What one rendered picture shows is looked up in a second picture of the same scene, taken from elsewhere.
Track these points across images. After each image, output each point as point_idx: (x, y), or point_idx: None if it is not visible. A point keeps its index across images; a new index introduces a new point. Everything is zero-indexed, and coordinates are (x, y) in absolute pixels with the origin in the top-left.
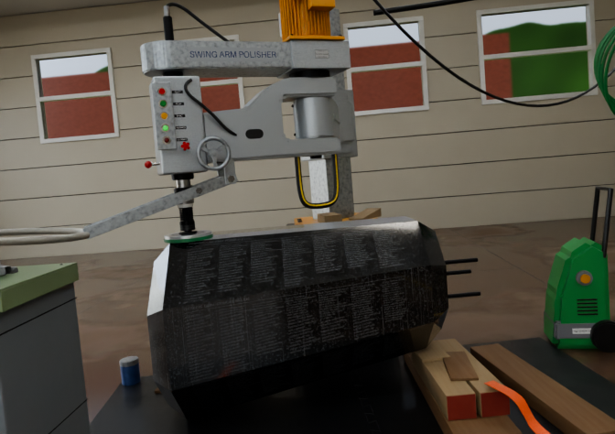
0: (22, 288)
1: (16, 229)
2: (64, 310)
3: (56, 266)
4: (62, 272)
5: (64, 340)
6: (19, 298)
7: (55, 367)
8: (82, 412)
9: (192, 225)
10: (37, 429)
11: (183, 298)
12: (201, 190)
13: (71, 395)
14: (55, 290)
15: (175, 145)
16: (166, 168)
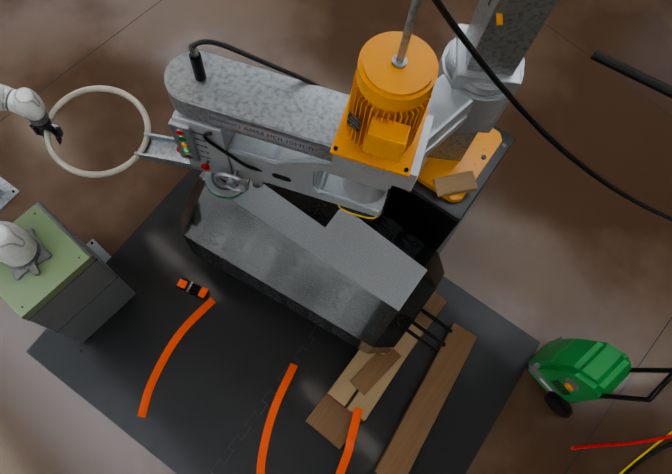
0: (39, 304)
1: (102, 88)
2: (85, 272)
3: (73, 264)
4: (75, 272)
5: (88, 279)
6: (38, 308)
7: (82, 291)
8: (113, 283)
9: None
10: (72, 314)
11: (197, 236)
12: None
13: (100, 287)
14: None
15: (197, 160)
16: (192, 163)
